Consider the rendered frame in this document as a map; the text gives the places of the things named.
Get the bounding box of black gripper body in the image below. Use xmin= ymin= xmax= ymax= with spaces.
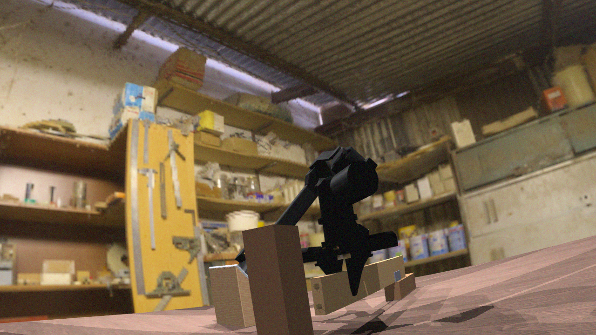
xmin=301 ymin=207 xmax=398 ymax=263

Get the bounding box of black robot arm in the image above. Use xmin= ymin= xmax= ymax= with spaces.
xmin=275 ymin=146 xmax=379 ymax=226

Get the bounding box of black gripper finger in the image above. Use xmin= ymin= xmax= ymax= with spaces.
xmin=345 ymin=254 xmax=373 ymax=296
xmin=315 ymin=259 xmax=343 ymax=275

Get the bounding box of long wooden rail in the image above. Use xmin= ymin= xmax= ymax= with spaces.
xmin=310 ymin=255 xmax=406 ymax=315

